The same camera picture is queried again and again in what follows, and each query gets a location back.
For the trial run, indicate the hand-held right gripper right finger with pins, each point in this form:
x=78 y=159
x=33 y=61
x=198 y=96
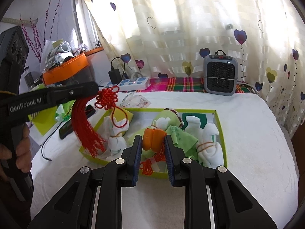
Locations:
x=169 y=164

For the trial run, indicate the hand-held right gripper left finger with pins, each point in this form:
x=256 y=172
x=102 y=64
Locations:
x=137 y=162

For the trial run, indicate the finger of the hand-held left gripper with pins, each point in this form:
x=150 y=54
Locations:
x=71 y=94

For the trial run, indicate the white sock bundle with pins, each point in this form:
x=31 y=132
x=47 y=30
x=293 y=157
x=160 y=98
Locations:
x=211 y=148
x=118 y=145

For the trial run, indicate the pale green cloth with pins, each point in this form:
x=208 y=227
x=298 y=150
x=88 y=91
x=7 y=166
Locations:
x=183 y=140

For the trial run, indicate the orange charm with red tassel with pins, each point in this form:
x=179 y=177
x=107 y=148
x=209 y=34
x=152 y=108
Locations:
x=153 y=138

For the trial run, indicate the red knot with tassel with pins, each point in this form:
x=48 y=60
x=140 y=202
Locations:
x=82 y=124

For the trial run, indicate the lime green box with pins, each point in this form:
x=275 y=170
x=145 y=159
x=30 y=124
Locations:
x=214 y=116
x=45 y=124

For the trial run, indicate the person's left hand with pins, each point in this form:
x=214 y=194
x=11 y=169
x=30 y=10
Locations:
x=23 y=155

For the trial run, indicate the green tissue pack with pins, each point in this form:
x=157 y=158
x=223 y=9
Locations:
x=60 y=113

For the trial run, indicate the orange shelf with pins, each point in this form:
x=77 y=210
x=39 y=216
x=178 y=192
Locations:
x=69 y=69

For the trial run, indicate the black smartphone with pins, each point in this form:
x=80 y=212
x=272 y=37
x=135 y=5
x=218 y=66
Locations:
x=66 y=130

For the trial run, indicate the lime green flat box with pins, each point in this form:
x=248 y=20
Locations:
x=45 y=124

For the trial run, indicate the pile of bags and clutter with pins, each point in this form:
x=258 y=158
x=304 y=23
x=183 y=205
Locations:
x=62 y=52

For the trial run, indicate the pink flower branches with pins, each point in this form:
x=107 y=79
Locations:
x=35 y=35

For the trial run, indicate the black charger adapter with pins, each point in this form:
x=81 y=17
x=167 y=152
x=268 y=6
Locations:
x=114 y=76

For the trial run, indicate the clear plastic bag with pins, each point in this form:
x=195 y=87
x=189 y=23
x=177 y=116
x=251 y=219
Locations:
x=135 y=101

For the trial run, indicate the white power strip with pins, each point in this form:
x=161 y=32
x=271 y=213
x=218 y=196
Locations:
x=135 y=83

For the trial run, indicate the window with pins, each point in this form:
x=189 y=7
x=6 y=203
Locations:
x=83 y=16

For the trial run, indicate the plaid cloth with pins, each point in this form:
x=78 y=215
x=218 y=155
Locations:
x=181 y=84

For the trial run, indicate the grey space heater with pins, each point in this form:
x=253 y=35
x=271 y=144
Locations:
x=220 y=74

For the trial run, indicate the wooden wardrobe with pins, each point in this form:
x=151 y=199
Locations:
x=295 y=134

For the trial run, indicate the cream curtain with hearts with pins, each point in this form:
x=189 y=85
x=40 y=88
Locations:
x=190 y=16

